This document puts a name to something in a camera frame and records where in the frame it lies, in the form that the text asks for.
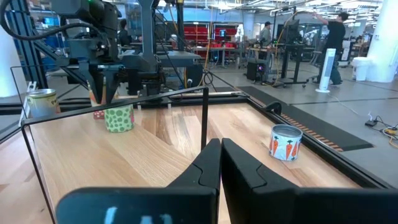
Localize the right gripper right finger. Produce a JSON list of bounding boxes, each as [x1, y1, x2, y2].
[[220, 138, 398, 224]]

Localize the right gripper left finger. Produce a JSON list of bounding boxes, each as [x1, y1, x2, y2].
[[55, 138, 222, 224]]

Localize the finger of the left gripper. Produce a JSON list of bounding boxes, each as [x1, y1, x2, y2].
[[103, 70, 121, 105], [78, 70, 102, 105]]

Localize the tall orange-red can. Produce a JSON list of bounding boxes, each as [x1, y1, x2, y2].
[[88, 79, 107, 121]]

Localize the green dotted peas can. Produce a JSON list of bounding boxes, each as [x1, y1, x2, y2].
[[104, 105, 135, 134]]

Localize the tall peaches can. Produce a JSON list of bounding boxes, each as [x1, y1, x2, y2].
[[25, 88, 61, 119]]

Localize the white carrots can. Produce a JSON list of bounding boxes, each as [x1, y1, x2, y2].
[[269, 124, 303, 162]]

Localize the person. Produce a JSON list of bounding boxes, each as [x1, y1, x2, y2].
[[259, 21, 274, 47], [312, 11, 351, 85], [118, 18, 133, 47]]

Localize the blue metal column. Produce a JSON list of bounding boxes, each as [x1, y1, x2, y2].
[[9, 0, 49, 90]]

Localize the red storage bin rack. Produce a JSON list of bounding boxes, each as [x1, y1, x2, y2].
[[183, 21, 240, 58]]

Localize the black computer tower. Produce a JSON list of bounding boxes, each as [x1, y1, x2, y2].
[[246, 58, 265, 82]]

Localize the white tower fan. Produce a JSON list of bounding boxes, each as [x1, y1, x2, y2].
[[315, 48, 337, 93]]

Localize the black standing desk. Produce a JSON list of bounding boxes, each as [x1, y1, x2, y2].
[[273, 18, 312, 88]]

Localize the white trash bin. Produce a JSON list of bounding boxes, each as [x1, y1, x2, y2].
[[352, 57, 373, 82]]

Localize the wooden shelf black wire ends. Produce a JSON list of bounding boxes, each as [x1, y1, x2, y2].
[[10, 63, 223, 224]]

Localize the black metal table frame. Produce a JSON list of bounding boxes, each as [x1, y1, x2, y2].
[[0, 90, 392, 190]]

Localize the thick black cable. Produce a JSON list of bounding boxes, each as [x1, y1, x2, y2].
[[0, 0, 105, 42]]

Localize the black curved frame handle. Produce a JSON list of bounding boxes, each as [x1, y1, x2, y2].
[[266, 101, 283, 116]]

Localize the yellow floor cable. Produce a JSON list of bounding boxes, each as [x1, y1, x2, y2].
[[381, 126, 398, 149]]

